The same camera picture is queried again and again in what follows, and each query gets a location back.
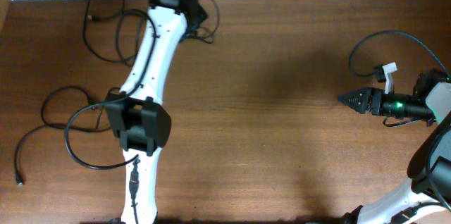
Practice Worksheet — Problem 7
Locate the thin black usb cable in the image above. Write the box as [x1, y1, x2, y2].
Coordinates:
[82, 0, 149, 68]

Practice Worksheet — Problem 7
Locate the thick black cable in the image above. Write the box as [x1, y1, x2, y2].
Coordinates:
[13, 85, 113, 187]

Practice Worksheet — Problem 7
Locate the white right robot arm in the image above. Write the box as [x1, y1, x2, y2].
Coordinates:
[338, 70, 450, 224]

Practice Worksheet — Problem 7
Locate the black left camera cable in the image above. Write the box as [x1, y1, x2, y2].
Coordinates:
[63, 12, 158, 224]

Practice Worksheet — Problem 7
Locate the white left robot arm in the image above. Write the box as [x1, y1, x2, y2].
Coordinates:
[105, 0, 208, 223]

